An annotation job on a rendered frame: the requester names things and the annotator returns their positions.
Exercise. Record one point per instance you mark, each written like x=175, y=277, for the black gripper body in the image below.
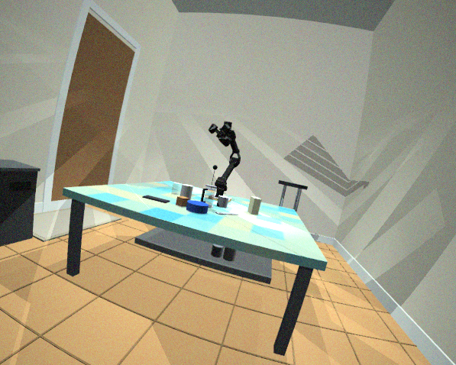
x=221, y=134

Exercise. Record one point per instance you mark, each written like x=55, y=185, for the small orange cube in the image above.
x=181, y=201

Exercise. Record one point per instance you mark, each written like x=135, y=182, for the grey flat shelf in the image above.
x=249, y=266

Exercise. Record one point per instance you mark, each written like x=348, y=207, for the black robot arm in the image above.
x=221, y=182

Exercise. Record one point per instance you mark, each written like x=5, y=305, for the blue cylinder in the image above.
x=197, y=207

